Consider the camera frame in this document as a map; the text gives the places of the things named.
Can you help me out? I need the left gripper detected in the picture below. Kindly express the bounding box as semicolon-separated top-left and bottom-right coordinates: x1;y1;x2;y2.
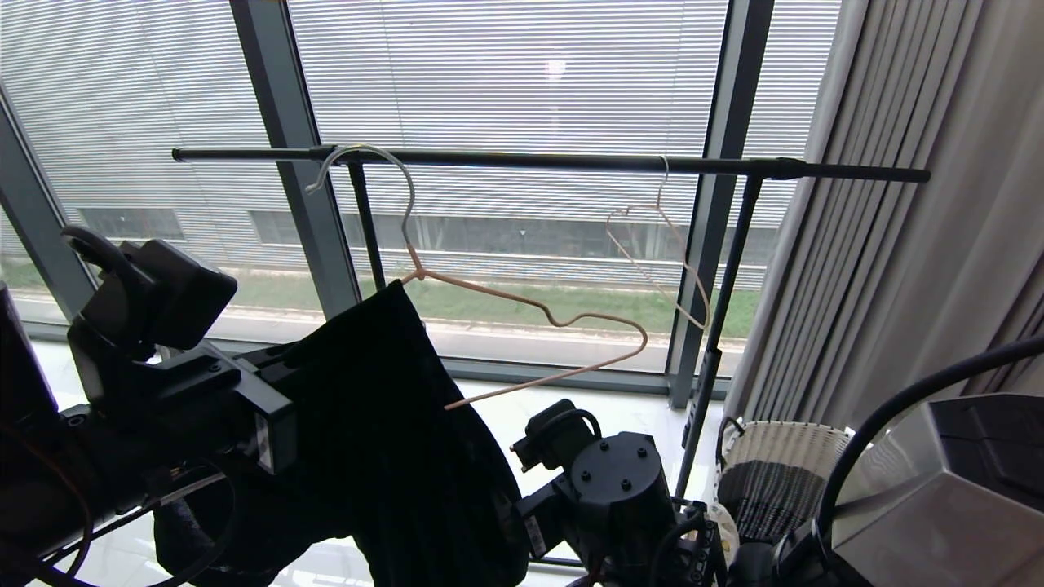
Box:
73;346;299;478

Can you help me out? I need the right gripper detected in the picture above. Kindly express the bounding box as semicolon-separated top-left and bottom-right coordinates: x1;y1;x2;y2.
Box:
514;481;590;565

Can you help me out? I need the black garment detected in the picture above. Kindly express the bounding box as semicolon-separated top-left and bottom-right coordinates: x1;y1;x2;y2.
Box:
155;280;531;587

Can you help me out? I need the pink clothes hanger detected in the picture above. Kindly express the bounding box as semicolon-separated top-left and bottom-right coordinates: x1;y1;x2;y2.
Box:
306;145;649;410
605;155;712;331

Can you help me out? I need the white laundry basket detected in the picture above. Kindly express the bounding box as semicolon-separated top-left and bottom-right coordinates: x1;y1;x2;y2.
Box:
716;417;853;545

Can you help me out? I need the black clothes rack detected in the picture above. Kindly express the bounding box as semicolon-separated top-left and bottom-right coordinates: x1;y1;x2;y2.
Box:
171;145;931;572

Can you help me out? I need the cream printed garment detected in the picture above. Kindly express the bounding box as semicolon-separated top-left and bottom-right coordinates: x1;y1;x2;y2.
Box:
706;501;740;565

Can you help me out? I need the window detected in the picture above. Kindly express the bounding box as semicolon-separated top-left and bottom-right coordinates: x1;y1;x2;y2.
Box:
0;0;845;400

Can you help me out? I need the beige curtain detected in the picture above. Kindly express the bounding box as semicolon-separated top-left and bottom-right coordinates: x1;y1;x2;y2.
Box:
726;0;1044;433

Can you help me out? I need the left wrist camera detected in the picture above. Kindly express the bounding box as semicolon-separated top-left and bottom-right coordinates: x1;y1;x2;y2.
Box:
69;236;239;384

